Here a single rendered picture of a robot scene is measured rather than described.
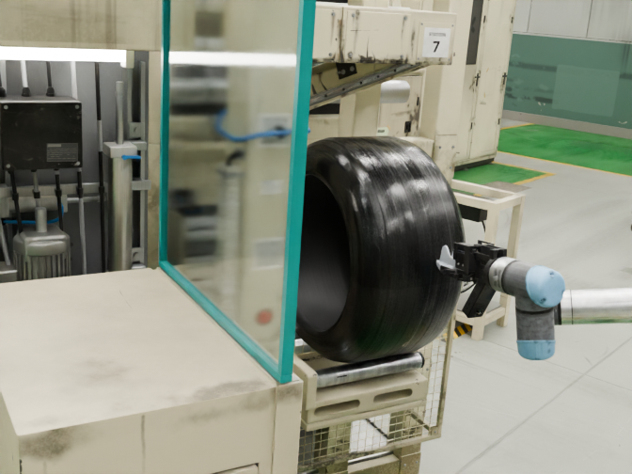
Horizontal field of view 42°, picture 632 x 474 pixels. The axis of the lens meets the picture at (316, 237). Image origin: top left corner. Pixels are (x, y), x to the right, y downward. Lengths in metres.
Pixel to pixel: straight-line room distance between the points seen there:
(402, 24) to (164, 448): 1.47
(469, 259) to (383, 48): 0.73
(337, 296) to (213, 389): 1.24
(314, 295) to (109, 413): 1.30
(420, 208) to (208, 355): 0.80
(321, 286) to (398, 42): 0.72
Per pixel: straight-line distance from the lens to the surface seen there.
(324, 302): 2.34
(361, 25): 2.23
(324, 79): 2.34
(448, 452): 3.59
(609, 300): 1.81
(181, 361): 1.26
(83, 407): 1.14
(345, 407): 2.10
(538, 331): 1.69
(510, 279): 1.68
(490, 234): 4.51
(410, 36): 2.32
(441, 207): 1.95
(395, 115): 6.93
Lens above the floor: 1.81
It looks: 17 degrees down
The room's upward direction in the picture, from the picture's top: 4 degrees clockwise
